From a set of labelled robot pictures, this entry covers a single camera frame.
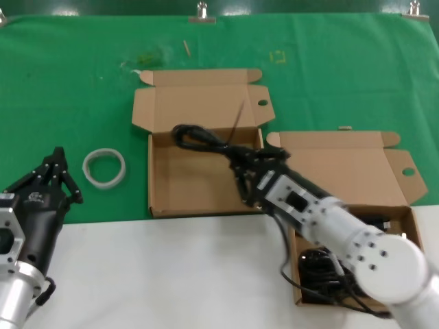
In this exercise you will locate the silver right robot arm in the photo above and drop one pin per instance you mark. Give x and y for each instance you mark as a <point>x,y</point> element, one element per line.
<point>377,260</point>

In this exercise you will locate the small wooden stick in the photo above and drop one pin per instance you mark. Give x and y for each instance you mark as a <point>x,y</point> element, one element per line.
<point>186,48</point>

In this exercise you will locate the empty open cardboard box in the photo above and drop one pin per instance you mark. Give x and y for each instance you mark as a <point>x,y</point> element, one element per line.
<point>192,185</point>

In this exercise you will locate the white tape roll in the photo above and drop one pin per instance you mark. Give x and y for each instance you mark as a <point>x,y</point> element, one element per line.
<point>103,185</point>

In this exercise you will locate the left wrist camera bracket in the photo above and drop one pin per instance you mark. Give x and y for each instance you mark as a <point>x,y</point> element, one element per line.
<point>8,236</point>

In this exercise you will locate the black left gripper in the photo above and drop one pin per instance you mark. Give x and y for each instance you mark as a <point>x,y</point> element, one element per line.
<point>41,222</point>

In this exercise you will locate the green table cloth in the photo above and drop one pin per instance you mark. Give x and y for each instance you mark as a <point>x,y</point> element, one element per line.
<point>51,103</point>

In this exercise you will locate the small grey metal piece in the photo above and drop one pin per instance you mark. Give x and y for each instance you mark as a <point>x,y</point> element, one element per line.
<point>344,128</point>

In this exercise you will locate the silver binder clip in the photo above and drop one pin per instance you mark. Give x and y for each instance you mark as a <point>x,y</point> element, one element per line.
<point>202,15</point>
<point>415,13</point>

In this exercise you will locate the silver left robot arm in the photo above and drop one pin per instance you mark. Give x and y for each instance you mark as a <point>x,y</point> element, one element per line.
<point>13,294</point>

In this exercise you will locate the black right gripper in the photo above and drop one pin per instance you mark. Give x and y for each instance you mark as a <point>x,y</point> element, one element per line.
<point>302,180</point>

